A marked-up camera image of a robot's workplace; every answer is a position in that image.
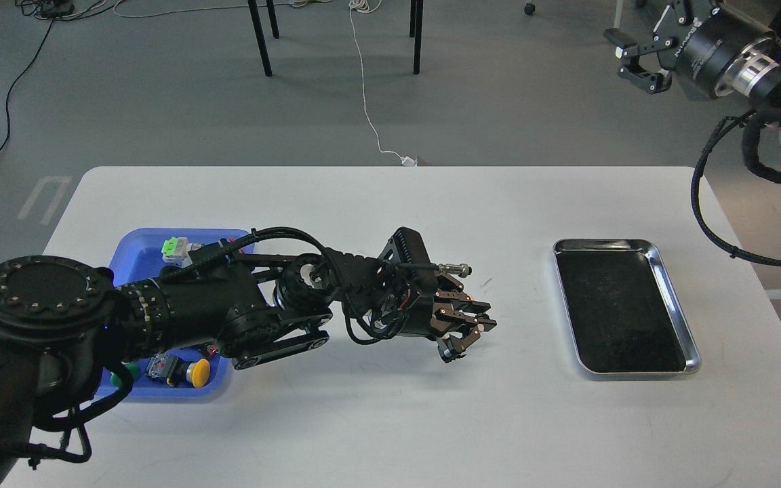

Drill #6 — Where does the image-left gripper finger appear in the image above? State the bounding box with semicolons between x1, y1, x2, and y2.
431;272;473;306
435;308;497;363

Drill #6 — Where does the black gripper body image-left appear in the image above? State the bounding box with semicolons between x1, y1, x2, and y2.
377;271;454;340

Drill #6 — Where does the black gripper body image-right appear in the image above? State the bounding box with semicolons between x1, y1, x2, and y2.
675;7;778;99

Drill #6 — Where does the image-right gripper finger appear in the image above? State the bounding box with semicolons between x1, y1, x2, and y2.
603;27;679;96
652;1;723;35

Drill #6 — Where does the black robot arm image-left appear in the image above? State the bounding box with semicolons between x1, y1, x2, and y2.
0;226;496;484

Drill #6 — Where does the silver metal tray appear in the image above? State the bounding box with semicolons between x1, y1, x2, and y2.
553;239;702;379

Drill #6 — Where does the blue plastic tray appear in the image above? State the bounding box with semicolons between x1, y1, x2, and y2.
111;228;247;403

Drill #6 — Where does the white caster leg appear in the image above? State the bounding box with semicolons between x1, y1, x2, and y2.
612;0;649;30

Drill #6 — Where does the black table leg right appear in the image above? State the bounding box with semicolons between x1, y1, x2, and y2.
408;0;424;75

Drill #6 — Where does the black table leg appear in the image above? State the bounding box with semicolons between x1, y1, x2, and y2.
408;0;424;75
247;0;280;77

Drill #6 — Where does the black table leg left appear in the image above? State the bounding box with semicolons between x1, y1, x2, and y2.
247;0;280;77

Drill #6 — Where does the yellow push button switch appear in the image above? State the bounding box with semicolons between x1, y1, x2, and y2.
144;353;211;388

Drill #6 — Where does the light green white switch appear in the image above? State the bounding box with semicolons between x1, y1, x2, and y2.
161;237;203;268

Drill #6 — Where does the white floor cable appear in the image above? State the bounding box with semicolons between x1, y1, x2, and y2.
348;0;418;167

